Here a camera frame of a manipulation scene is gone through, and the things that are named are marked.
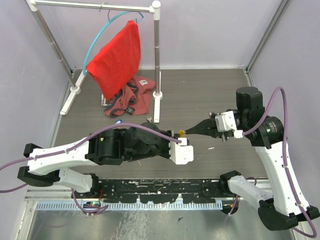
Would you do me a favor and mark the teal clothes hanger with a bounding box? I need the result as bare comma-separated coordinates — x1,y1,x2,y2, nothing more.
82,9,145,76

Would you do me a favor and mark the grey slotted cable duct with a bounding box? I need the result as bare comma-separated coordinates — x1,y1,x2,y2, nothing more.
35,200,223,211

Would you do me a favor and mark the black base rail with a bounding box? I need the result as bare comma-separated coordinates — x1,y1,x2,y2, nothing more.
75,178,236,204

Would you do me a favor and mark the bright red shirt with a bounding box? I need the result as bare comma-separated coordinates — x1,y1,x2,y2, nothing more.
86,20,141,100

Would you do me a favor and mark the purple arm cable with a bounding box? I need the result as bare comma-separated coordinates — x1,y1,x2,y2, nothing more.
242,86,318,238
0,122,183,193

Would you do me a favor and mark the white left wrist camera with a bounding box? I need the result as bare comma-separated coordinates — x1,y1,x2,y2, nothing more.
169,137,194,165

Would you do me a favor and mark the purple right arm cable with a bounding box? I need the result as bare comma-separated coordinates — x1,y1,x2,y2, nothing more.
242,86,318,238

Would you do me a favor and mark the key with yellow tag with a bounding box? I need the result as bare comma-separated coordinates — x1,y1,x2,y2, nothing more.
177,129,186,138

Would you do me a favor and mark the dark red crumpled shirt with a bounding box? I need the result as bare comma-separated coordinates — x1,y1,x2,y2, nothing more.
104,75,156,118

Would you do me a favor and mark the silver white clothes rack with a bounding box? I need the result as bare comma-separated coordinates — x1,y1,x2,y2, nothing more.
24,0,164,124

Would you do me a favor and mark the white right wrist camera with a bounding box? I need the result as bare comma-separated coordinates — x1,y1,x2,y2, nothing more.
216,110,243,139

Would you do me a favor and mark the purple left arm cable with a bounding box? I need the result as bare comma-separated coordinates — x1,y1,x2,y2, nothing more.
0,122,183,193

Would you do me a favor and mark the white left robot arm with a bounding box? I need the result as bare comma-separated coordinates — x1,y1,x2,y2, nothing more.
17,122,194,198

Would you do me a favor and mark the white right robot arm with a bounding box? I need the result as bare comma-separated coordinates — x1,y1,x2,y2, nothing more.
185,86,320,238

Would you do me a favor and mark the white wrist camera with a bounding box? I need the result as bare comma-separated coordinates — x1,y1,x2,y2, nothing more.
216,110,243,139
169,137,194,165

